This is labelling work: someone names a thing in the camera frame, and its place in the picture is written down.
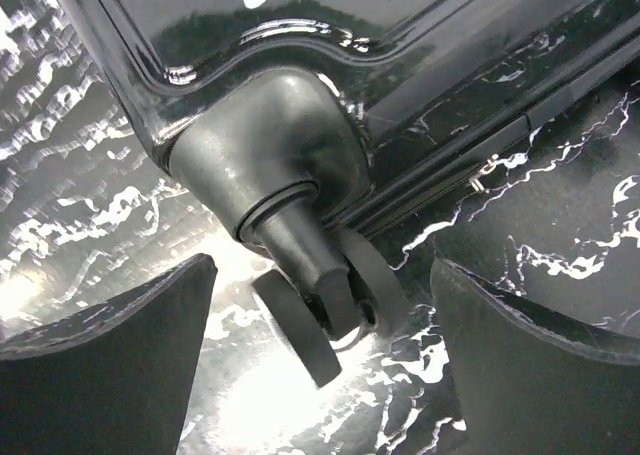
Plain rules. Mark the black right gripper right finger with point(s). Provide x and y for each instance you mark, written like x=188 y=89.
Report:
x=531 y=380

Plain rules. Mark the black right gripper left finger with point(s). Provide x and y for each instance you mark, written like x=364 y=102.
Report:
x=113 y=378

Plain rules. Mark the space astronaut hard-shell suitcase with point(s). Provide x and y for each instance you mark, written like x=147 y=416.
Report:
x=309 y=126

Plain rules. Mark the metal zipper pull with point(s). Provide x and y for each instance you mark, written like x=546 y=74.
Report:
x=475 y=181

